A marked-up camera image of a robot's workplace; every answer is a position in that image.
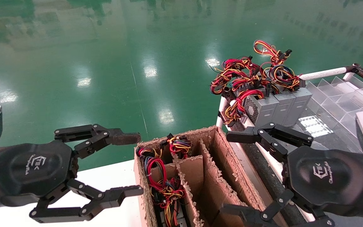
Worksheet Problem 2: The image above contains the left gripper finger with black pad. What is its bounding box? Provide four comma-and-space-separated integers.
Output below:
29, 179, 144, 224

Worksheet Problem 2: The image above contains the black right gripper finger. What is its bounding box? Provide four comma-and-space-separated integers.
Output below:
227, 122, 314, 163

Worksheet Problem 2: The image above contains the left gripper finger brownish pad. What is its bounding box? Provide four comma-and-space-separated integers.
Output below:
54, 124, 141, 160

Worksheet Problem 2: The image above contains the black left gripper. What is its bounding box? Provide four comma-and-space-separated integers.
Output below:
0, 140, 78, 207

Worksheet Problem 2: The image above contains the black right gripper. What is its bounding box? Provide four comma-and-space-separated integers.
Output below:
221, 148, 363, 227

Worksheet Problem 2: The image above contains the brown cardboard box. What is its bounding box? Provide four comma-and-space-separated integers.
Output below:
134, 125, 287, 227

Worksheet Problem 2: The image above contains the cardboard divider insert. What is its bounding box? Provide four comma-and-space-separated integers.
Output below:
150, 139, 248, 227

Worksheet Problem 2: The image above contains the clear plastic divider tray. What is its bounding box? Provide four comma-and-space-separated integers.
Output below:
305, 76, 363, 148

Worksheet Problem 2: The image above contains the black pipe joint connector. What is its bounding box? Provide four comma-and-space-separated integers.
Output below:
345, 63, 363, 78

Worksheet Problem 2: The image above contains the white pipe post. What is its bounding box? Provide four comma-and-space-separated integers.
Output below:
216, 96, 229, 128

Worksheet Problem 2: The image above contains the long white pipe rail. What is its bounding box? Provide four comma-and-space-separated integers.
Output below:
230, 100, 316, 223

